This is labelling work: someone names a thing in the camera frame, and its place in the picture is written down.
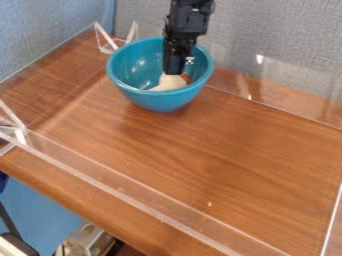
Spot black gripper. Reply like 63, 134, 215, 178
163, 0, 215, 75

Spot blue bowl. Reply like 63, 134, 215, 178
107, 37, 214, 112

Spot white power strip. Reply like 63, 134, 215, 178
54, 223, 116, 256

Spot black stand leg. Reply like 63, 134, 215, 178
0, 202, 40, 256

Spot clear acrylic tray walls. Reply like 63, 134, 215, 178
0, 29, 342, 256

